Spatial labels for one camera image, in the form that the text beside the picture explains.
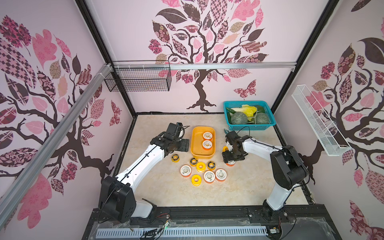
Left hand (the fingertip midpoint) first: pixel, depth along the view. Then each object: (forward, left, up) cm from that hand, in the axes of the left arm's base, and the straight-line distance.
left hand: (181, 146), depth 83 cm
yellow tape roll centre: (-6, -11, -14) cm, 19 cm away
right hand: (-2, -30, -14) cm, 33 cm away
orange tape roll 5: (+17, -17, -13) cm, 27 cm away
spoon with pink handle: (+21, -31, -14) cm, 40 cm away
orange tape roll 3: (-12, -16, -14) cm, 25 cm away
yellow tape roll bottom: (-16, -10, -15) cm, 24 cm away
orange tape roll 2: (-9, -2, -14) cm, 17 cm away
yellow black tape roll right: (-5, -18, -15) cm, 24 cm away
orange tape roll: (+9, -16, -13) cm, 22 cm away
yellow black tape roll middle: (-3, -7, -14) cm, 16 cm away
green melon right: (+25, -56, -4) cm, 61 cm away
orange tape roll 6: (-5, -30, -13) cm, 33 cm away
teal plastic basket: (+31, -49, -8) cm, 58 cm away
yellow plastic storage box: (+15, -9, -15) cm, 23 cm away
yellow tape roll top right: (+5, -28, -11) cm, 30 cm away
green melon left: (+24, -39, -3) cm, 46 cm away
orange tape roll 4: (-11, -23, -14) cm, 30 cm away
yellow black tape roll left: (0, +5, -15) cm, 16 cm away
